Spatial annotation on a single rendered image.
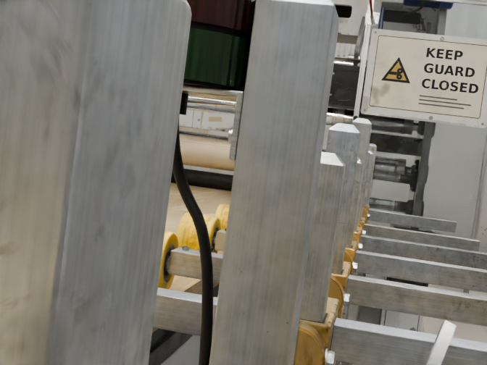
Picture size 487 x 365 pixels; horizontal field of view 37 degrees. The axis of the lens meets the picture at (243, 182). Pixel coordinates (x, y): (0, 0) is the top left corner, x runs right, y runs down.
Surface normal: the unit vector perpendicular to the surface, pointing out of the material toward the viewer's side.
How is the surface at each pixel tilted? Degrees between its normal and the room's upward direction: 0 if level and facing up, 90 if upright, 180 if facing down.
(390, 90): 90
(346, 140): 90
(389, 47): 90
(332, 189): 90
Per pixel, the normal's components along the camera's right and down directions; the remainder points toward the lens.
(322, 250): -0.19, 0.03
